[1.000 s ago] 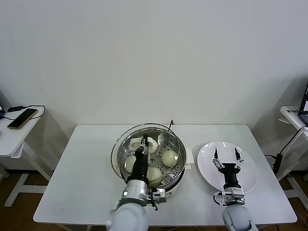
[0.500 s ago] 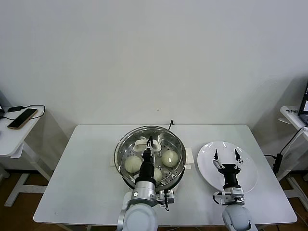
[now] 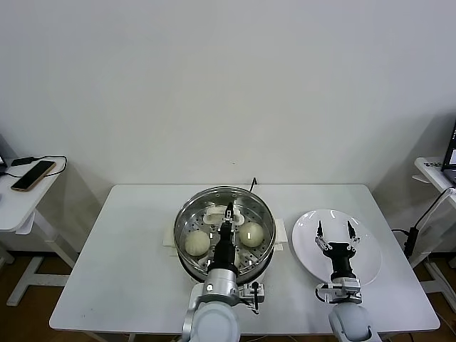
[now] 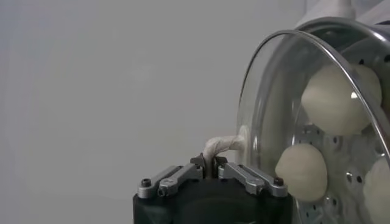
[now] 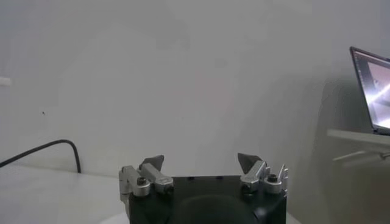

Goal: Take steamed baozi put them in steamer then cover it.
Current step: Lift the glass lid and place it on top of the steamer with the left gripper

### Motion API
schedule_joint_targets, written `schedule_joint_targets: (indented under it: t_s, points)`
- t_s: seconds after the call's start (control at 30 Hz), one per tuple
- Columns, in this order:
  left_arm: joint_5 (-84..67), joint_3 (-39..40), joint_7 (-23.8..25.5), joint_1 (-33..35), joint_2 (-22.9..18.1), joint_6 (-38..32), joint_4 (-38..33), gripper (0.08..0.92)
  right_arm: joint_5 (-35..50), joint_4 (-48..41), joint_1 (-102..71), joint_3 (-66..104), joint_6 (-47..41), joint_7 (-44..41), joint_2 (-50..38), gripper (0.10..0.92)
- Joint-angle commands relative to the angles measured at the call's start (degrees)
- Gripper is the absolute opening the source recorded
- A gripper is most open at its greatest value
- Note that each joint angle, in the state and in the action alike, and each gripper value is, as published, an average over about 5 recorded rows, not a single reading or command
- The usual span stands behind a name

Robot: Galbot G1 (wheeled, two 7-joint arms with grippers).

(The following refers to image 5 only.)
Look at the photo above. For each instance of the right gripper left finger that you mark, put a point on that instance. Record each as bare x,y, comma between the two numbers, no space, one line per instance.
155,178

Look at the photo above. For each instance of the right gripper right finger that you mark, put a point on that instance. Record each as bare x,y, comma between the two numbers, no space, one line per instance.
254,175

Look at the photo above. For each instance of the white side table with laptop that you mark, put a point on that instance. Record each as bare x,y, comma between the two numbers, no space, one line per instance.
359,137

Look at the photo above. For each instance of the open black laptop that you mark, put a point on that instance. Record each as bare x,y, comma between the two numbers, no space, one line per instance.
377,91

